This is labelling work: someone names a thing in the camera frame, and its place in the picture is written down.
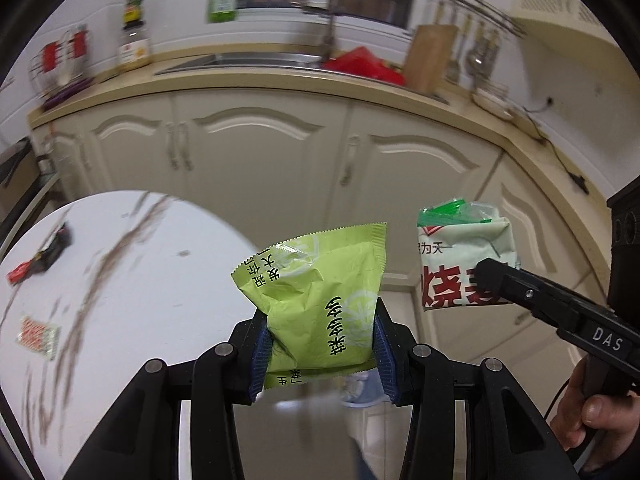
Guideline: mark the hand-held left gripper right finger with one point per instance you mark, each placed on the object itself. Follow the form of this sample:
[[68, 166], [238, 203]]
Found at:
[[386, 362]]

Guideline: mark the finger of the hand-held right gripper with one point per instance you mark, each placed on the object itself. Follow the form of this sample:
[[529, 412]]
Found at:
[[520, 287]]

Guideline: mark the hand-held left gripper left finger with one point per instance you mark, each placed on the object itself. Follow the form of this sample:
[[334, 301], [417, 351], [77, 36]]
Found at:
[[257, 365]]

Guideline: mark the light blue trash bin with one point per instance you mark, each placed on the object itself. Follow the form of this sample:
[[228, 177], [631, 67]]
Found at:
[[365, 392]]

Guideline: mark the white red-lettered snack packet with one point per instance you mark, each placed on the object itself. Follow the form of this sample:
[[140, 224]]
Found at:
[[460, 250]]

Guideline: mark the lime green snack packet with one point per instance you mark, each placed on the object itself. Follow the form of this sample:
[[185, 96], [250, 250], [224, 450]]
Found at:
[[325, 285]]

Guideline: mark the person's right hand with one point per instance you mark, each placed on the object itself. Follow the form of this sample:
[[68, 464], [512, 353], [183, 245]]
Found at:
[[595, 412]]

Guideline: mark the stack of white bowls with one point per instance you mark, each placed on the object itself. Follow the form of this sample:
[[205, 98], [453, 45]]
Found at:
[[492, 99]]

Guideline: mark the cream kitchen cabinet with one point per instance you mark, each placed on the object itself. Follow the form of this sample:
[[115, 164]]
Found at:
[[280, 170]]

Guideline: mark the red white snack packet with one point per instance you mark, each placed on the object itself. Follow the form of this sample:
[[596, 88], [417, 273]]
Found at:
[[37, 336]]

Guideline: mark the metal spatula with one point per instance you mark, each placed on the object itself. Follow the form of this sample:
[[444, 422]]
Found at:
[[453, 67]]

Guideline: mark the metal ladle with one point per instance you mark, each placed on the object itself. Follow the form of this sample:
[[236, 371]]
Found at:
[[475, 60]]

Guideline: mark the red black snack wrapper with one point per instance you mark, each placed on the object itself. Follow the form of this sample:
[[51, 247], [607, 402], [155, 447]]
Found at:
[[42, 257]]

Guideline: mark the wooden cutting board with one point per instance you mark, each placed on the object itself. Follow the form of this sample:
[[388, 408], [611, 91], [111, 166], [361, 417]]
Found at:
[[430, 57]]

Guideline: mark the red plastic bag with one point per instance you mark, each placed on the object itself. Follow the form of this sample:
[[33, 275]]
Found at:
[[365, 66]]

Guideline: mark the beige kitchen countertop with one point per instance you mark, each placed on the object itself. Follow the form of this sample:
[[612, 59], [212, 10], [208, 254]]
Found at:
[[280, 83]]

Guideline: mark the steel sink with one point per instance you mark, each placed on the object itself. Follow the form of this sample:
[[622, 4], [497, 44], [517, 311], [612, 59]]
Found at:
[[240, 62]]

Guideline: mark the metal faucet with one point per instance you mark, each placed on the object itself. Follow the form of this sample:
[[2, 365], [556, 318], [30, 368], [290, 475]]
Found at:
[[327, 30]]

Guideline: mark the large clear jar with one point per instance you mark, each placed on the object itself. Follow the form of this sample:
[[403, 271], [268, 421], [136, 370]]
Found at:
[[134, 50]]

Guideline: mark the red cup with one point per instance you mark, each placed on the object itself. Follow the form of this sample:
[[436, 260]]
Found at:
[[79, 45], [50, 57]]

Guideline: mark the dark sauce jar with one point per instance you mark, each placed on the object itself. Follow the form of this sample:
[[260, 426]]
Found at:
[[133, 10]]

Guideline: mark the metal utensil rail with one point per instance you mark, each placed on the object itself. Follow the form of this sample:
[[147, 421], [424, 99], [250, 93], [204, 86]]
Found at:
[[480, 6]]

